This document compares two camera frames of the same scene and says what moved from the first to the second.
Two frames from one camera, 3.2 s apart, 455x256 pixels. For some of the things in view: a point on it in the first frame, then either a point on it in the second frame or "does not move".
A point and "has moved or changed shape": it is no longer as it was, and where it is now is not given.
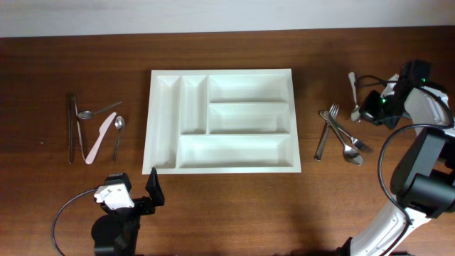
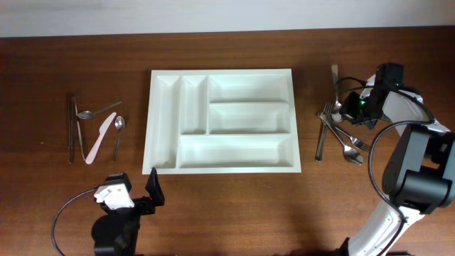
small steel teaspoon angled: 88,114 does not move
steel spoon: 355,113 has moved or changed shape
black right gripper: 366,107 → 347,110
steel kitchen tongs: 73,113 does not move
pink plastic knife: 89,158 does not move
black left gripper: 153,187 does not move
